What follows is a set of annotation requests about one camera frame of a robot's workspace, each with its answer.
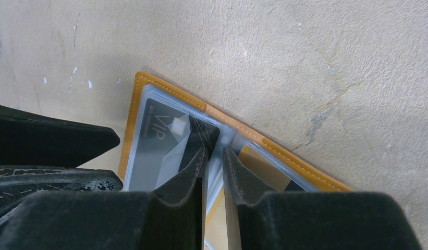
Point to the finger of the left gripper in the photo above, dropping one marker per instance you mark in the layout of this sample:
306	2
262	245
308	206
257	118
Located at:
17	182
31	139

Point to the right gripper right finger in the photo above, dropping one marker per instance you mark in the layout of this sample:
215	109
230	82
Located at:
251	207

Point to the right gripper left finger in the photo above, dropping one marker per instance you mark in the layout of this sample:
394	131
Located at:
179	208

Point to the gold card with black stripe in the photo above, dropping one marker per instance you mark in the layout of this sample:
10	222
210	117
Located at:
265	170

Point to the black VIP card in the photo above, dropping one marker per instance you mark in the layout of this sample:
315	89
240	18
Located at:
167	142

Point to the orange leather card holder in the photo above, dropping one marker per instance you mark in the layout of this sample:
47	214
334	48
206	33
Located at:
233	134

